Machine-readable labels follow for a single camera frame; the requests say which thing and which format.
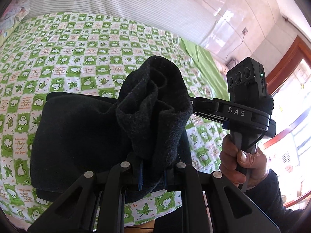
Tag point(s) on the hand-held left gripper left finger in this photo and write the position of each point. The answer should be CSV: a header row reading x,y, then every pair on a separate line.
x,y
140,177

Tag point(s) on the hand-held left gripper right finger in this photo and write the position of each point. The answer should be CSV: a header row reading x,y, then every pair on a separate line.
x,y
168,177

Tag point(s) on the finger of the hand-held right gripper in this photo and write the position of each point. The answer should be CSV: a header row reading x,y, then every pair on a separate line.
x,y
206,108

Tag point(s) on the black pants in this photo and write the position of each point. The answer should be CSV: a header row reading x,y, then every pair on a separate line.
x,y
97,131

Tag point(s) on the person's right forearm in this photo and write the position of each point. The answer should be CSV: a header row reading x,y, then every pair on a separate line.
x,y
274,203

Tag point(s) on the person's right hand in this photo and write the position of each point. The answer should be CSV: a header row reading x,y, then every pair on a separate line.
x,y
230,160

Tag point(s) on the plain green sheet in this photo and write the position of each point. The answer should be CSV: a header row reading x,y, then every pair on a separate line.
x,y
201,60

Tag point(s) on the white striped headboard cushion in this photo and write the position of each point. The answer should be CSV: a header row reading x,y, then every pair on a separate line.
x,y
109,2

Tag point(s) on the green printed bed sheet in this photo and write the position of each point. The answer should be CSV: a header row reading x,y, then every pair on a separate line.
x,y
73,43

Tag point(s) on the pink floral folded quilt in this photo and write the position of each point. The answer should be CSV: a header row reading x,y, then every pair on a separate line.
x,y
13,17

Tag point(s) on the wooden window frame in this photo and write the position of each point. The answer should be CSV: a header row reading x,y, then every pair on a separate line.
x,y
286,55

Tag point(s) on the wall socket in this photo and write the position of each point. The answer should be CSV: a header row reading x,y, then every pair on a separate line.
x,y
245,31

